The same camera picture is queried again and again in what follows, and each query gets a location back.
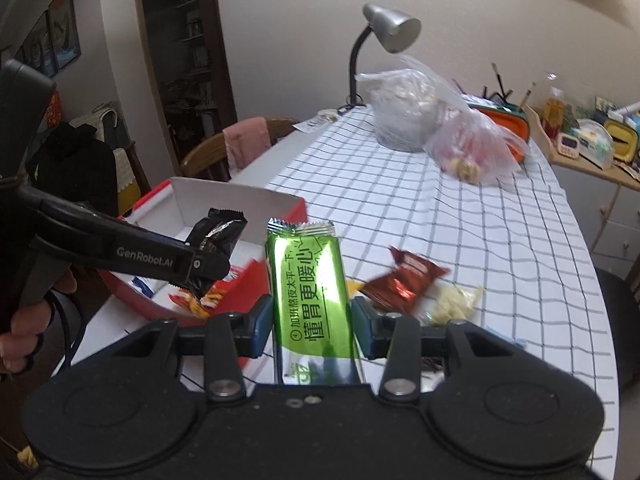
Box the tissue pack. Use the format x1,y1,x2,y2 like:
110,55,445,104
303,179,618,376
574,126,617,170

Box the clear bottle with orange liquid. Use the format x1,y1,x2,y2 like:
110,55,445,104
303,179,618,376
541,72,567,139

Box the small white timer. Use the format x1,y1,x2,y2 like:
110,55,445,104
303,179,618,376
558,132,582,159

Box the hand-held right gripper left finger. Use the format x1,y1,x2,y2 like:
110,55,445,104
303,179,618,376
107,294,275,403

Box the framed wall picture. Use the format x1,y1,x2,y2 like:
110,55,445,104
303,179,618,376
47,0,82,72
21,10,57,79

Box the orange snack packet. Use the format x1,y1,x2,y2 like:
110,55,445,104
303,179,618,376
169,259,268,320

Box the yellow box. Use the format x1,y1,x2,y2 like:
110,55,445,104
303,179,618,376
601,119,640,164

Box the green snack packet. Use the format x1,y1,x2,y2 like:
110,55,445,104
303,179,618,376
265,217,362,387

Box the black cable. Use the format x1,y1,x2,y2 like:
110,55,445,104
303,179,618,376
47,287,88,367

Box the wooden chair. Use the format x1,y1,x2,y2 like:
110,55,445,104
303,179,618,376
180,117,301,182

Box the black jacket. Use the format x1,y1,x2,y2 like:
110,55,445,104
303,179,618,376
26,122,119,221

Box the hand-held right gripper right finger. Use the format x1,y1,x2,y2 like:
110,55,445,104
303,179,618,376
351,295,532,404

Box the checked tablecloth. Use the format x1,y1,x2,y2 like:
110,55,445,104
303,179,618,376
177,106,621,480

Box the chair with black jacket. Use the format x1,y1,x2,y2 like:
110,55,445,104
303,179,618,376
69,101,152,217

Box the dark bookshelf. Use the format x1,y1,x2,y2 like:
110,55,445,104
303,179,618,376
131,0,239,177

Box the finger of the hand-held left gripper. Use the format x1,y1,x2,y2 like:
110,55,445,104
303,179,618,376
30,195,232,292

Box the red foil snack packet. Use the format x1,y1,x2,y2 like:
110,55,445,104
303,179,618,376
359,246,452,317

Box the clear plastic bag with container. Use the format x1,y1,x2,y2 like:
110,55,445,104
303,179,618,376
354,54,473,154

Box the small white packet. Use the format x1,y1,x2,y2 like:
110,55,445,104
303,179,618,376
299,109,342,133

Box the orange storage container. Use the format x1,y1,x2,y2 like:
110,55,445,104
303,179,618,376
465,101,532,162

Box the pale yellow snack packet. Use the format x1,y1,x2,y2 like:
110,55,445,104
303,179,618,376
419,282,486,327

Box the red and white cardboard box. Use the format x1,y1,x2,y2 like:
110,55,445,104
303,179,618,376
96,176,308,372

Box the beige side cabinet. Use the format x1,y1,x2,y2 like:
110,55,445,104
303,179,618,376
524,105,640,275

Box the silver desk lamp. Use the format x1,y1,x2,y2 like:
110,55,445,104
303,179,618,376
336,2,422,115

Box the black snack packet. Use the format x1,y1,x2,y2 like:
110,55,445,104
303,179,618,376
186,207,249,307

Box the person's left hand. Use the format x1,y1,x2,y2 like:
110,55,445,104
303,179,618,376
0,270,76,376

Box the paint brushes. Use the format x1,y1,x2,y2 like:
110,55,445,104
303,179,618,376
482,62,515,103

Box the pink cloth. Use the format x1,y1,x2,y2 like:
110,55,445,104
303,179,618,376
222,116,272,171

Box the red sign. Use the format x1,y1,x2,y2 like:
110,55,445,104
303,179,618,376
46,91,64,127

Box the pinkish plastic bag with goods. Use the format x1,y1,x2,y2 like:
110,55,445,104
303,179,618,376
424,107,531,187

